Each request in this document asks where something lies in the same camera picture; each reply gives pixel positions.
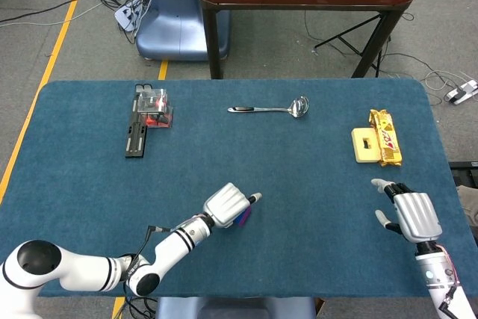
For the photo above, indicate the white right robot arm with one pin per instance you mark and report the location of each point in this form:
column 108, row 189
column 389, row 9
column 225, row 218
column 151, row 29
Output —
column 437, row 270

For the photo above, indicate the golden snack packet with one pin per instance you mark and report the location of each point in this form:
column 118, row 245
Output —
column 388, row 139

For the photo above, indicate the white power strip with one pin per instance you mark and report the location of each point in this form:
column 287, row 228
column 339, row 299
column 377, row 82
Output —
column 125, row 16

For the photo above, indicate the purple toy brick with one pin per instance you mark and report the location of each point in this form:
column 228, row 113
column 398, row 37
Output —
column 246, row 217

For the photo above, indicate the pale yellow foam block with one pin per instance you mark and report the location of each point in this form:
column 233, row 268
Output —
column 358, row 147

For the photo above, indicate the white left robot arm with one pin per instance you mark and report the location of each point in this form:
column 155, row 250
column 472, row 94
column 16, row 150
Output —
column 172, row 244

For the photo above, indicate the blue felt table cover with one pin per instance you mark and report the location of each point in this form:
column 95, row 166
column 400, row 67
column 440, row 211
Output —
column 261, row 166

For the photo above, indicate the black equipment case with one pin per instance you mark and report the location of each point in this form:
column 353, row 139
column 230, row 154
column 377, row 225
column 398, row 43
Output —
column 465, row 173

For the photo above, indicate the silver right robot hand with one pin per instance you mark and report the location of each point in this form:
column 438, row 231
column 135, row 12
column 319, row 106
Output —
column 418, row 216

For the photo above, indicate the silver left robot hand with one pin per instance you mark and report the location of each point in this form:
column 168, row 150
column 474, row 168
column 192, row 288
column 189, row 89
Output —
column 226, row 205

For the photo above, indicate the blue toy brick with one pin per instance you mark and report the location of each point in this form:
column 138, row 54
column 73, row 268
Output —
column 237, row 220

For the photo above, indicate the clear plastic box red parts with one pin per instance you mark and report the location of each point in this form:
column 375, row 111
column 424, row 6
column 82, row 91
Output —
column 153, row 106

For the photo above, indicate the black flat slotted plate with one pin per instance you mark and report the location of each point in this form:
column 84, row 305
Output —
column 135, row 143

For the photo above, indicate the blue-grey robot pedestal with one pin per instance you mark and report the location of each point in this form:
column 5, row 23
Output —
column 168, row 27

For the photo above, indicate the blue-grey robot torso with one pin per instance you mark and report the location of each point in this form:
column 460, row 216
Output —
column 235, row 309

